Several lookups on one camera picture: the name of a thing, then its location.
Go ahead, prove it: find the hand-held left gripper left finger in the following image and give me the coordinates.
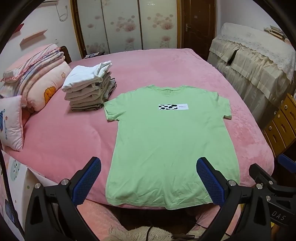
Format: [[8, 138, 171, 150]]
[[24, 157, 102, 241]]

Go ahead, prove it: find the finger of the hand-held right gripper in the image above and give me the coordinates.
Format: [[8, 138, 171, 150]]
[[249, 163, 296, 202], [277, 153, 296, 168]]

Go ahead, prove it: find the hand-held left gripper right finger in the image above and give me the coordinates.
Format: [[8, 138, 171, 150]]
[[196, 157, 272, 241]]

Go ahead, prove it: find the green t-shirt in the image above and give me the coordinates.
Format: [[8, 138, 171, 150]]
[[103, 85, 241, 210]]

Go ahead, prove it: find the stack of folded clothes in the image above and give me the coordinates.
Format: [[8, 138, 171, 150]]
[[62, 61, 117, 112]]

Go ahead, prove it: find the yellow wooden drawer cabinet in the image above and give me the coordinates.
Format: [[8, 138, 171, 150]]
[[262, 93, 296, 158]]

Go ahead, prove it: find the white fluffy rug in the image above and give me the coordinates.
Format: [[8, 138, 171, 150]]
[[102, 226, 173, 241]]

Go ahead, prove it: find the pink printed cushion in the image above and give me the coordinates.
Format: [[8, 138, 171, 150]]
[[0, 95, 25, 152]]

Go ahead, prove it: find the beige lace covered furniture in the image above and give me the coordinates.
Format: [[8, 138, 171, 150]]
[[207, 22, 296, 126]]

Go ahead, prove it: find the pink bed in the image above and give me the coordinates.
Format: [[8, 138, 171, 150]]
[[0, 48, 275, 232]]

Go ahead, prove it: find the bedside table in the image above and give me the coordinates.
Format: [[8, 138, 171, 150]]
[[85, 51, 105, 59]]

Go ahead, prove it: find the striped folded quilt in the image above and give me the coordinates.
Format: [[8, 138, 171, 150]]
[[14, 49, 65, 93]]

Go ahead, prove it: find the dark wooden headboard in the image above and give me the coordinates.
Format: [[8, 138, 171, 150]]
[[60, 45, 73, 63]]

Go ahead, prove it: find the pile of books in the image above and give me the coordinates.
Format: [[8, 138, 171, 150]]
[[264, 25, 290, 42]]

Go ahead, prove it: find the pink ruffled pillow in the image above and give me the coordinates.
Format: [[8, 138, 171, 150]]
[[1, 44, 61, 82]]

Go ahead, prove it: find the brown wooden door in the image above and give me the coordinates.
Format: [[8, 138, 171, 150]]
[[177, 0, 216, 62]]

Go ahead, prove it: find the floral sliding door wardrobe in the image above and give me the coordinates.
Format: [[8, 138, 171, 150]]
[[70, 0, 183, 59]]

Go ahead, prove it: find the white wall cable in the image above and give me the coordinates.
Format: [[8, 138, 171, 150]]
[[58, 4, 68, 22]]

